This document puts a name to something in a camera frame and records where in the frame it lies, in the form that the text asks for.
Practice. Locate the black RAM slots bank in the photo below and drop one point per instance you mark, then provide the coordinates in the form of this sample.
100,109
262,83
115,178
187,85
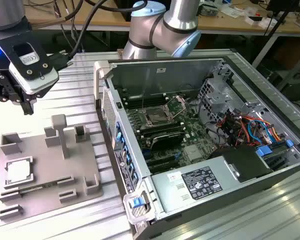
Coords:
147,100

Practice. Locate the open grey PC case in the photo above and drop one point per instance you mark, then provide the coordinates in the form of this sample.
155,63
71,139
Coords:
165,72

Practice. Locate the wooden desk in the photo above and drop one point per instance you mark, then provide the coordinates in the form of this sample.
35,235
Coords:
227,22

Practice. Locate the CPU socket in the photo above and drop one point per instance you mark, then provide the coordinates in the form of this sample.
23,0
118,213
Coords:
156,116

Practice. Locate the metal drive cage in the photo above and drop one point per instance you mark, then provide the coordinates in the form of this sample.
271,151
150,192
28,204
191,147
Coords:
215,92

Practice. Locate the thin metal locking lever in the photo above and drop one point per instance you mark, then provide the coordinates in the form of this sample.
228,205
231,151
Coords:
143,100

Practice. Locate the black plastic fan shroud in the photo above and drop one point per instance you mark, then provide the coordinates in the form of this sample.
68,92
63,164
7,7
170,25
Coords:
247,162

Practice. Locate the grey power supply unit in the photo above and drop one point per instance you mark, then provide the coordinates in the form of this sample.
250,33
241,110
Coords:
170,195

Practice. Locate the green motherboard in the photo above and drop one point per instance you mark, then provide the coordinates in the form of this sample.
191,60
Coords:
190,125

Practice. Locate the grey plastic parts rack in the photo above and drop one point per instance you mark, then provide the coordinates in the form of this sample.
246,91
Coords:
47,160

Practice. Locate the black RAM sticks bank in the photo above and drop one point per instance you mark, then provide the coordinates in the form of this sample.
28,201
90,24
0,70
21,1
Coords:
160,128

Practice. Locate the blue case latch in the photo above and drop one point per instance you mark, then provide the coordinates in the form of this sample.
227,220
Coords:
136,202

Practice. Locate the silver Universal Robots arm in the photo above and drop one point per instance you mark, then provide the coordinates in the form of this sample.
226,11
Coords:
180,15

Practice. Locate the black graphics card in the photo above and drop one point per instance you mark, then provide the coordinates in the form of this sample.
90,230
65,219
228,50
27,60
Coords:
167,140

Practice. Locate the silver CPU chip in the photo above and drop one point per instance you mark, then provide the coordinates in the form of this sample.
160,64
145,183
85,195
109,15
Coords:
18,172

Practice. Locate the white black wrist camera box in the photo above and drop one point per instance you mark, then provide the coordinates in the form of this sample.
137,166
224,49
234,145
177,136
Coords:
33,76

